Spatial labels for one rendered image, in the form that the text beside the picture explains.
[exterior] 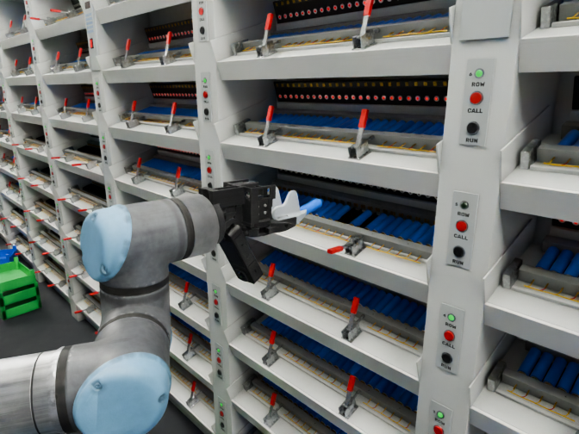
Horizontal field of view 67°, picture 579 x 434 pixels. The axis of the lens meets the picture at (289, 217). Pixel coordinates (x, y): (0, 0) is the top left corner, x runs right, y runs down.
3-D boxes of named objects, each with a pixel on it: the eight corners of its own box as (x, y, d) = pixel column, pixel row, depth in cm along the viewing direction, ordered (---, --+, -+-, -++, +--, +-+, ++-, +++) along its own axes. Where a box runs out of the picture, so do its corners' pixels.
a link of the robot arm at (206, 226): (196, 266, 61) (160, 249, 68) (224, 258, 65) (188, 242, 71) (194, 203, 59) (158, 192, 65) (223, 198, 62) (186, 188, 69)
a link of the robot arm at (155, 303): (96, 388, 56) (88, 300, 52) (108, 340, 66) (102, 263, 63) (173, 380, 58) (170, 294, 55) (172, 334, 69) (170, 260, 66)
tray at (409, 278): (430, 305, 78) (426, 262, 74) (227, 230, 120) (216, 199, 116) (481, 246, 89) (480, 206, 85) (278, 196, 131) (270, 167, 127)
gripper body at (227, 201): (280, 184, 71) (219, 194, 62) (279, 235, 73) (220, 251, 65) (249, 177, 76) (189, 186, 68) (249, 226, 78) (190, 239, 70)
